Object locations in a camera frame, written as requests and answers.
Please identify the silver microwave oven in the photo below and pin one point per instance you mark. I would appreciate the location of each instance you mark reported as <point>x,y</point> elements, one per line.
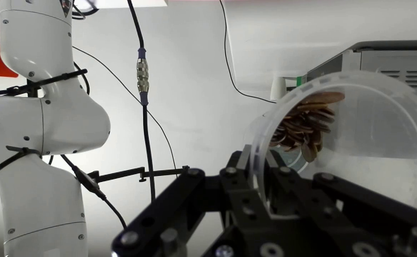
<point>399,58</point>

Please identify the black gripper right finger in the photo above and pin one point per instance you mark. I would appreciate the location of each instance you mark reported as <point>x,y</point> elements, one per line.
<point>352,218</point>

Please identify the green block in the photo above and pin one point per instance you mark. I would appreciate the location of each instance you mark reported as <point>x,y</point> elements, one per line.
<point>297,80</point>

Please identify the colourless plastic cup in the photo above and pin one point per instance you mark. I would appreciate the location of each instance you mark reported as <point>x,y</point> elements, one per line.
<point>385,132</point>

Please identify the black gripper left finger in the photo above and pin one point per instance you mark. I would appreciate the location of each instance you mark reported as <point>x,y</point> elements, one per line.
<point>247,208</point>

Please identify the black camera stand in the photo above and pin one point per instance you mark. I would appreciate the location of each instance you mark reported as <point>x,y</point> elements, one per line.
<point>124,172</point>

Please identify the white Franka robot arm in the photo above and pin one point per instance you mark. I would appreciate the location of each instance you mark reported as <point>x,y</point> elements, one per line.
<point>38,122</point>

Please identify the brown coins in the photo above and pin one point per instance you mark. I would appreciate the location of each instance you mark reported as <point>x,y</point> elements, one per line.
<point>307,122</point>

